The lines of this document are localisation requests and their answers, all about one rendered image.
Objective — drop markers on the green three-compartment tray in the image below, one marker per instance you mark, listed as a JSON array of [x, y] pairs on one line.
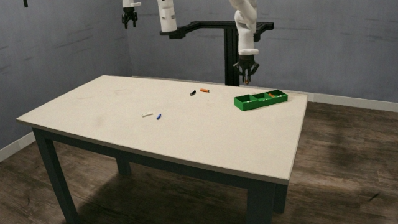
[[256, 101]]

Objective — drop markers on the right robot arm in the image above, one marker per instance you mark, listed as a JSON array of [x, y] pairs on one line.
[[166, 11]]

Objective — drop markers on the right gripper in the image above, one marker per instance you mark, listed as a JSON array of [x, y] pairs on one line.
[[126, 17]]

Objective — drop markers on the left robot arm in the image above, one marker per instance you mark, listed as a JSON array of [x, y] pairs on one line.
[[246, 17]]

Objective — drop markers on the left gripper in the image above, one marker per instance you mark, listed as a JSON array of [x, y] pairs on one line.
[[246, 62]]

